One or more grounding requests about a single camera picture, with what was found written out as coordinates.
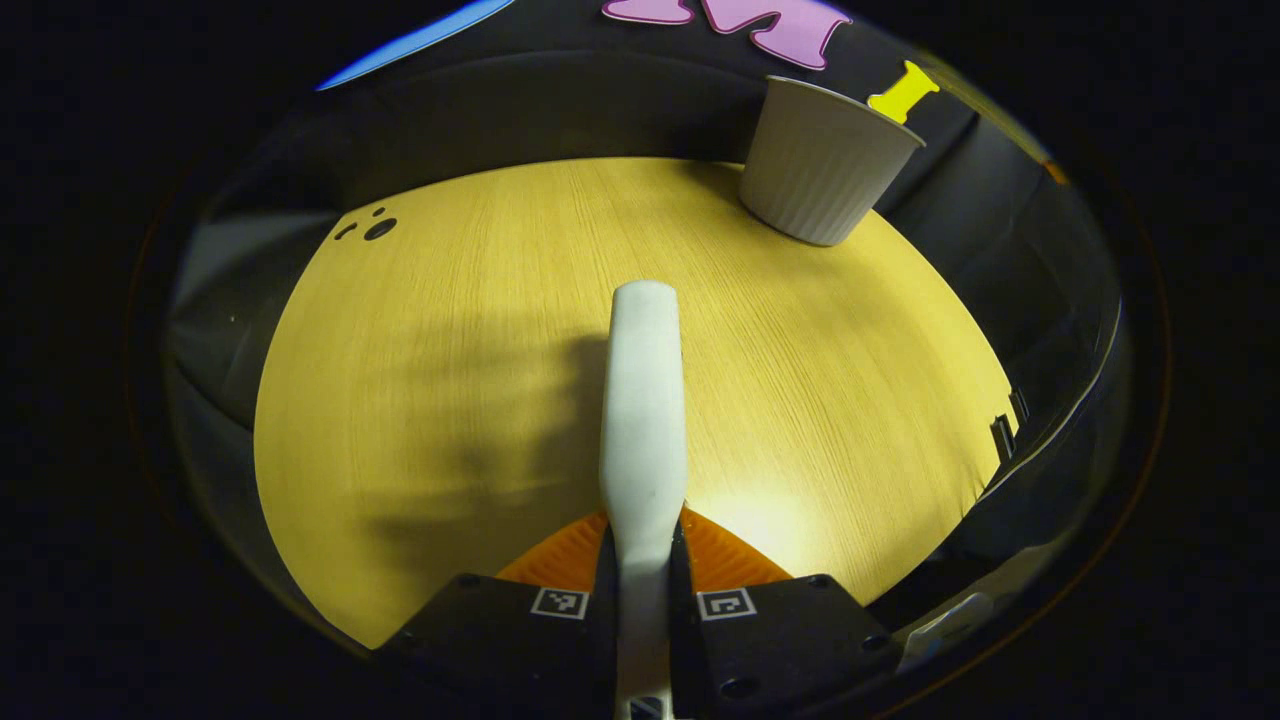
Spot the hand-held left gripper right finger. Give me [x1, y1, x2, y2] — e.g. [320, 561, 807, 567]
[668, 504, 903, 716]

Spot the white ribbed garbage bin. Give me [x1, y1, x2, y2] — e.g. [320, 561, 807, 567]
[739, 74, 928, 249]

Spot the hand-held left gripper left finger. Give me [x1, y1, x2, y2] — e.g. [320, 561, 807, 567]
[375, 508, 617, 716]

